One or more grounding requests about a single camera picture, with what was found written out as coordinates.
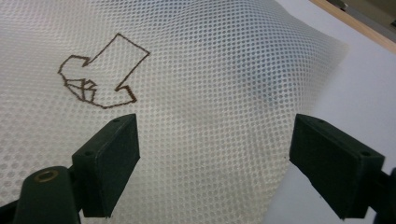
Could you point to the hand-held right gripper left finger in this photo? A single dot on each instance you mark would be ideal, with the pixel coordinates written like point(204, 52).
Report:
point(107, 161)

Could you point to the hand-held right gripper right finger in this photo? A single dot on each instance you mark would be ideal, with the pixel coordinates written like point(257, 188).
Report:
point(336, 168)

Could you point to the white mesh laundry bag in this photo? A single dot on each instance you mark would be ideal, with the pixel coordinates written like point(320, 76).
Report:
point(205, 74)

